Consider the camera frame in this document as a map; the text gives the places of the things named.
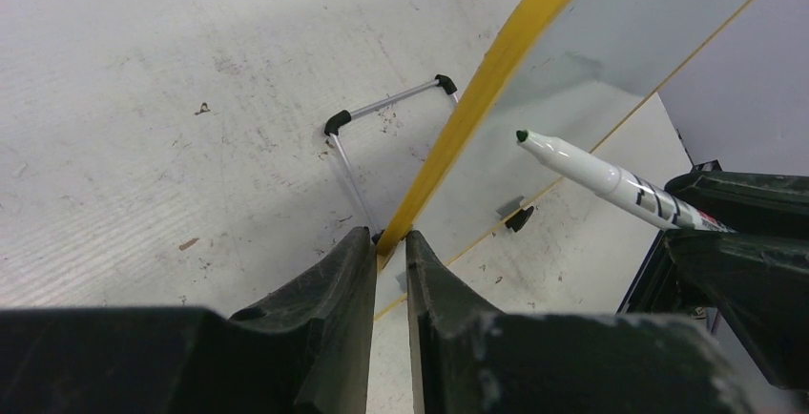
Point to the yellow framed whiteboard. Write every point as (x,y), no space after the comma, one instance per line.
(575,69)

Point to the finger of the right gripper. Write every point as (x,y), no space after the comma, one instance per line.
(756,204)
(758,284)

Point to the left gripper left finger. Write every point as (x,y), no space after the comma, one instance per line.
(304,348)

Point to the metal wire whiteboard stand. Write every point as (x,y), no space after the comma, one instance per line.
(380,145)

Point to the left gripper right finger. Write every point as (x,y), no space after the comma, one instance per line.
(468,356)

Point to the white green marker pen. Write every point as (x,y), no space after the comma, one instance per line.
(620,187)

